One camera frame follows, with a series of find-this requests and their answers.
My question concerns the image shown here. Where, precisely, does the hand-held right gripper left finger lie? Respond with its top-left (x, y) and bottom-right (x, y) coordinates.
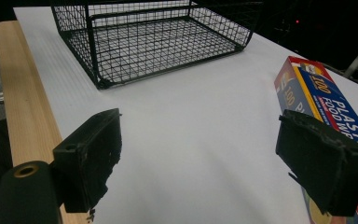
top-left (51, 107), bottom-right (123, 215)

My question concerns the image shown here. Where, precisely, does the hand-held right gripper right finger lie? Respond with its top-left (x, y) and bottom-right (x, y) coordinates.
top-left (275, 109), bottom-right (358, 217)

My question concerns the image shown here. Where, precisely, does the blue plastic wrap box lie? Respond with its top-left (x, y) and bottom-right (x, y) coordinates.
top-left (273, 55), bottom-right (358, 224)

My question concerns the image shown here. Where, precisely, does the black wire mesh basket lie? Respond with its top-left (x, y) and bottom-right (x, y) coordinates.
top-left (49, 0), bottom-right (265, 90)

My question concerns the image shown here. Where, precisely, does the white table mat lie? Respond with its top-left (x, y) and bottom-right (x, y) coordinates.
top-left (13, 6), bottom-right (358, 224)

